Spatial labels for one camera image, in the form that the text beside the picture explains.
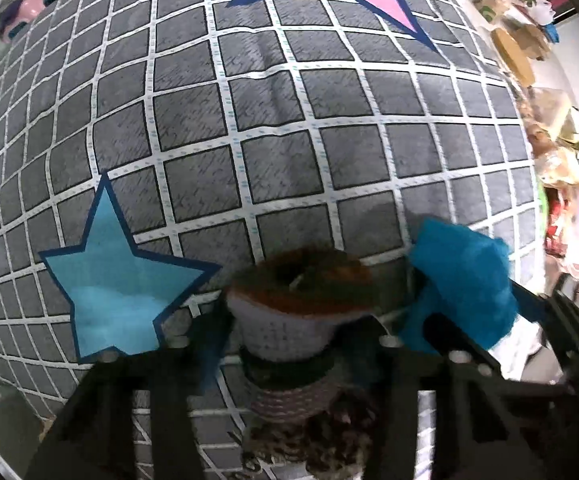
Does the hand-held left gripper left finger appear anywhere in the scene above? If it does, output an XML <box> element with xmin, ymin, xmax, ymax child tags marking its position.
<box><xmin>24</xmin><ymin>307</ymin><xmax>235</xmax><ymax>480</ymax></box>

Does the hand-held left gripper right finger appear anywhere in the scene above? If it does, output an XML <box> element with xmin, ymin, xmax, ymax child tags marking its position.
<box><xmin>368</xmin><ymin>336</ymin><xmax>545</xmax><ymax>480</ymax></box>

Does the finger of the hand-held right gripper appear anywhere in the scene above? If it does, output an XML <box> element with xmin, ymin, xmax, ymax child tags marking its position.
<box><xmin>422</xmin><ymin>311</ymin><xmax>497</xmax><ymax>363</ymax></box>

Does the blue crinkled cloth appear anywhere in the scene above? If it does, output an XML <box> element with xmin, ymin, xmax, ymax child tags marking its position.
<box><xmin>399</xmin><ymin>217</ymin><xmax>520</xmax><ymax>356</ymax></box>

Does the leopard print cloth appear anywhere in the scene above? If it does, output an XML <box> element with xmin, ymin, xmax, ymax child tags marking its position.
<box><xmin>242</xmin><ymin>390</ymin><xmax>375</xmax><ymax>476</ymax></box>

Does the white cloth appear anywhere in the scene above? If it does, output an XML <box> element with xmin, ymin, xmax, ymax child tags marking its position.
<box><xmin>489</xmin><ymin>320</ymin><xmax>565</xmax><ymax>383</ymax></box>

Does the grey checked bed sheet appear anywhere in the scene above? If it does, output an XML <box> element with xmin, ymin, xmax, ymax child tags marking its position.
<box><xmin>0</xmin><ymin>0</ymin><xmax>543</xmax><ymax>476</ymax></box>

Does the round wooden board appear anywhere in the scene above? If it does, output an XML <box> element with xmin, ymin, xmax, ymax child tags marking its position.
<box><xmin>489</xmin><ymin>25</ymin><xmax>537</xmax><ymax>88</ymax></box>

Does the pink toy car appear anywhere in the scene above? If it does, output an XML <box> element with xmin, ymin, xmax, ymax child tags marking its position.
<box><xmin>0</xmin><ymin>0</ymin><xmax>80</xmax><ymax>43</ymax></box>

